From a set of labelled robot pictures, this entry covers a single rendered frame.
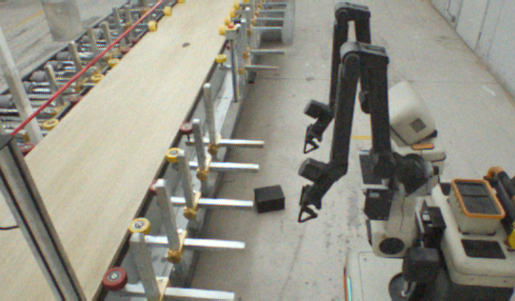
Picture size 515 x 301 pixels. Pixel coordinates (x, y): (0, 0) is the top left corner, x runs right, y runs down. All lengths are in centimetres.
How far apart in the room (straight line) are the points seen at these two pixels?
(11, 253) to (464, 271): 169
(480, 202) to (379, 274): 71
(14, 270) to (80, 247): 23
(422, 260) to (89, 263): 127
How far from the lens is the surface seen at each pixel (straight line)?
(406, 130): 149
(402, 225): 176
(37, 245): 89
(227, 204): 184
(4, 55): 233
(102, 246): 168
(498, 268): 180
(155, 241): 173
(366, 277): 229
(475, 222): 183
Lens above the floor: 204
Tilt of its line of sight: 35 degrees down
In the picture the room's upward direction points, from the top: 2 degrees counter-clockwise
